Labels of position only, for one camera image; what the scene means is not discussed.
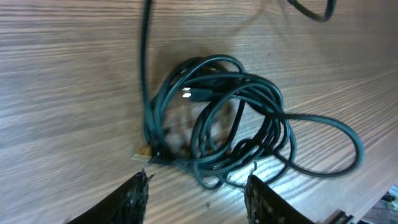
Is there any thin black USB cable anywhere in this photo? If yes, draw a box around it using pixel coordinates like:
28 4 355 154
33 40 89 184
130 0 249 164

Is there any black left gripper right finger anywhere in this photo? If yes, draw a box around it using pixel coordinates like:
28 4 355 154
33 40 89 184
244 175 313 224

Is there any thick black HDMI cable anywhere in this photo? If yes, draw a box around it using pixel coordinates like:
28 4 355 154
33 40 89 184
149 54 365 191

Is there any black right camera cable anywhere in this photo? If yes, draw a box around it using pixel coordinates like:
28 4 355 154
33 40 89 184
285 0 338 23

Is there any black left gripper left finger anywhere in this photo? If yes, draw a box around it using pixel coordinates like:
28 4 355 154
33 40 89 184
68 170 152 224

